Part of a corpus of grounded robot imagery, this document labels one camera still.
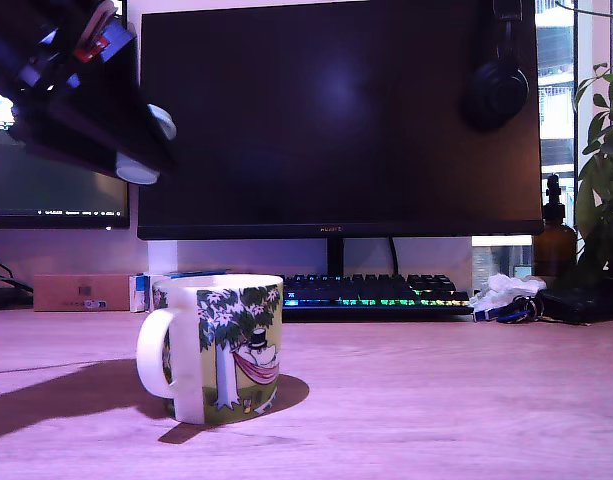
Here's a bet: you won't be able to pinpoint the amber glass pump bottle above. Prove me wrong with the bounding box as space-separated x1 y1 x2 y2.
532 173 578 279

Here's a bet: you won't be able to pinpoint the crumpled white tissue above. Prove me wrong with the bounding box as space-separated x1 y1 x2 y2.
469 273 548 309

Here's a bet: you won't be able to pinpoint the pale blue coffee capsule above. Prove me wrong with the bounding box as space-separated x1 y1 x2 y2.
115 102 178 186

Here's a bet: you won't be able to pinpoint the large black dark monitor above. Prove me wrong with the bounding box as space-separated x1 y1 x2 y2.
136 0 545 279

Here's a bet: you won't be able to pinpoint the small white and blue box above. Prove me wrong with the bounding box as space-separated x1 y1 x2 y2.
129 273 153 314
145 269 232 282

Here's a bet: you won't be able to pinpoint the white mug with cartoon print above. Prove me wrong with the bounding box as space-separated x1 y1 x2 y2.
135 273 286 426

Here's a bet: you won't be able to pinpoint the black monitor with lit screen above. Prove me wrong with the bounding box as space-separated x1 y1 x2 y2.
0 0 131 231

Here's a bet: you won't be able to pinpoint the keyring with blue strap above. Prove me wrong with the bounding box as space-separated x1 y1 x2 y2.
471 294 546 325

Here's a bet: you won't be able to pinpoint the brown cardboard box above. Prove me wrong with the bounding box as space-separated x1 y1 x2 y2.
33 273 132 313

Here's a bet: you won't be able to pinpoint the white upright post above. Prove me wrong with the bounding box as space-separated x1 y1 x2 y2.
146 239 180 276

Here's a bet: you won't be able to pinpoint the black headphones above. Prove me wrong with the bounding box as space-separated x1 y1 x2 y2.
459 0 531 134

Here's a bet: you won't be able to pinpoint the black keyboard with rainbow backlight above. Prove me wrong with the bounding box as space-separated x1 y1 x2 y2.
280 272 475 322

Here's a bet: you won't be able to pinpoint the green houseplant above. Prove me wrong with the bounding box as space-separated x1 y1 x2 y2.
571 62 613 289

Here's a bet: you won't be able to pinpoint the black window frame bar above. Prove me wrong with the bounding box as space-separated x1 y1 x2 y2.
571 0 581 181

